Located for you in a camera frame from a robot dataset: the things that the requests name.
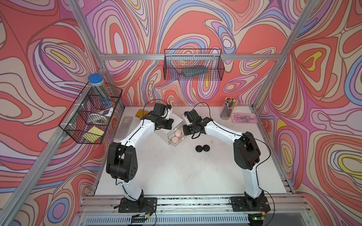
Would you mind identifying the white drawer cabinet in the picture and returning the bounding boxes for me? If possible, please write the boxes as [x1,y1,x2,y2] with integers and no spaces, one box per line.
[155,113,184,147]

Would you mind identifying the pink earphone case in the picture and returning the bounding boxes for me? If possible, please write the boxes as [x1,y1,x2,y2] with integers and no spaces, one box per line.
[171,136,179,143]
[175,129,183,137]

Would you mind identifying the black earphone case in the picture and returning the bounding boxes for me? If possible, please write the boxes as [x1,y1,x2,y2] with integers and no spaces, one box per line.
[195,145,203,153]
[203,145,210,152]

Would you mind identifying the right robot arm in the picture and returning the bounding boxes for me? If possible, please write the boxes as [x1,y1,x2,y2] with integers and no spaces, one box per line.
[183,116,271,214]

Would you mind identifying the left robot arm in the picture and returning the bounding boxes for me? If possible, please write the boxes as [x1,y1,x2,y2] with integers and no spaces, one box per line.
[106,111,174,213]

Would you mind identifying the yellow box on black disc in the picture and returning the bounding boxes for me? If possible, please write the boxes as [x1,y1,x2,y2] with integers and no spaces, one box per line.
[135,109,149,119]

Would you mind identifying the mesh pen holder cup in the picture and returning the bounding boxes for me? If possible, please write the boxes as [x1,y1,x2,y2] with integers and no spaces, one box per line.
[220,97,237,120]

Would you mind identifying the clear plastic box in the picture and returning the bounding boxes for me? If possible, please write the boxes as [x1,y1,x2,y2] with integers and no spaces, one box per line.
[113,116,133,143]

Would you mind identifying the pink transparent pencil case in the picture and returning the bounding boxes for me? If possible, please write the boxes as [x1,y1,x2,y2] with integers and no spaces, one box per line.
[231,113,258,124]

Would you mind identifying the white item in left basket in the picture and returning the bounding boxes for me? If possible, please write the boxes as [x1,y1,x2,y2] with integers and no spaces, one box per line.
[98,107,114,117]

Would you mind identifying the dark object in back basket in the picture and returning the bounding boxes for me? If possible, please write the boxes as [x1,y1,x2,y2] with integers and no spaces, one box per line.
[182,66,208,78]

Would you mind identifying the yellow sticky notes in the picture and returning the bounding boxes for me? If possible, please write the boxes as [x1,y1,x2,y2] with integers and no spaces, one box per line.
[83,126,105,143]

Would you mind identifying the blue lid pencil jar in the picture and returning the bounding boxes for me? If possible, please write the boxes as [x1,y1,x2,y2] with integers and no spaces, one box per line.
[88,73,112,108]

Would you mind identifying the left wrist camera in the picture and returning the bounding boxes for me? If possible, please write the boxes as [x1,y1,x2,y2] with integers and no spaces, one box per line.
[152,103,172,120]

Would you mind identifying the black wire basket back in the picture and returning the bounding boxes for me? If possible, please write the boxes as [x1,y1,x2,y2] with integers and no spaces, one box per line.
[163,48,225,81]

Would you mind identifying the black wire basket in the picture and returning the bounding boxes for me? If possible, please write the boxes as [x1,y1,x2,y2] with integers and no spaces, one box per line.
[58,83,123,144]
[163,48,225,81]

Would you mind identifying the black wire basket left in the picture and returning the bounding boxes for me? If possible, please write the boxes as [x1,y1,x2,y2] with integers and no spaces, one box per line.
[58,83,123,144]

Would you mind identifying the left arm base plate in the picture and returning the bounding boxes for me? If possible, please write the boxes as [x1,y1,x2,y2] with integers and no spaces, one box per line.
[114,197,157,213]

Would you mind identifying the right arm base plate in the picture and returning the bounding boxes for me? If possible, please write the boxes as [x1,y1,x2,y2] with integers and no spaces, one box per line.
[230,196,271,213]

